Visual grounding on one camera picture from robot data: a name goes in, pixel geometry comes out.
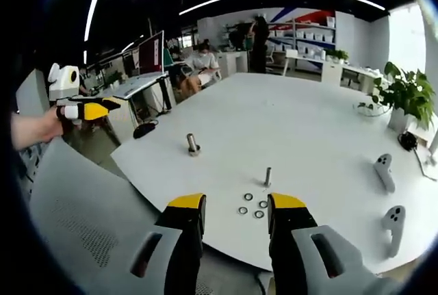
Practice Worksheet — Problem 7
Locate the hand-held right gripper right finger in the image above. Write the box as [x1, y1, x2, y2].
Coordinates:
[267, 192, 377, 295]

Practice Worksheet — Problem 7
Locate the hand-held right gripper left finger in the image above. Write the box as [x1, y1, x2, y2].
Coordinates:
[129, 192, 208, 295]

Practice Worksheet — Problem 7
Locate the thick steel bolt with base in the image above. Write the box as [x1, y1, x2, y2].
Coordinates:
[186, 133, 202, 157]

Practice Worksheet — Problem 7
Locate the person's left hand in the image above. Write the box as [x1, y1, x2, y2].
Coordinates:
[40, 105, 69, 144]

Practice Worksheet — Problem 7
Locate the white standing desk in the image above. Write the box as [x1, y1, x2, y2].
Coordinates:
[105, 72, 172, 128]

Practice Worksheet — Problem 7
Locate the computer monitor with red screen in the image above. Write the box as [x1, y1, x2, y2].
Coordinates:
[138, 30, 165, 75]

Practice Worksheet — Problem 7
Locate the grey mesh office chair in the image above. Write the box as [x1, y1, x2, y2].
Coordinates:
[29, 137, 182, 295]

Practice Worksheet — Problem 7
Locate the white handheld controller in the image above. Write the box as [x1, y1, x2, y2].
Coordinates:
[382, 205, 407, 258]
[373, 153, 396, 193]

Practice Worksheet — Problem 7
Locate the black coiled charger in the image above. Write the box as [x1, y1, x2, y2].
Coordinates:
[398, 131, 418, 152]

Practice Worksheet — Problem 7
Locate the white plant pot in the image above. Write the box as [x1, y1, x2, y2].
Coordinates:
[387, 108, 413, 133]

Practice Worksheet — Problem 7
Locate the white cabinet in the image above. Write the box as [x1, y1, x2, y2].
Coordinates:
[321, 60, 343, 86]

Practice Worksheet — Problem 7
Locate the long white desk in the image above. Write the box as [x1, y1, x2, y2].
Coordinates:
[340, 64, 384, 92]

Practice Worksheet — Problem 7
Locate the small green plant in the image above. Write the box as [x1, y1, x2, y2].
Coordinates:
[324, 49, 350, 63]

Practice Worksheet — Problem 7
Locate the leafy green potted plant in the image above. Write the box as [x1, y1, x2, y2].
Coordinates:
[357, 61, 437, 130]

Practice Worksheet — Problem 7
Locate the shelving unit with white boxes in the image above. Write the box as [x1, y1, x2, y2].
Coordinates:
[268, 17, 338, 70]

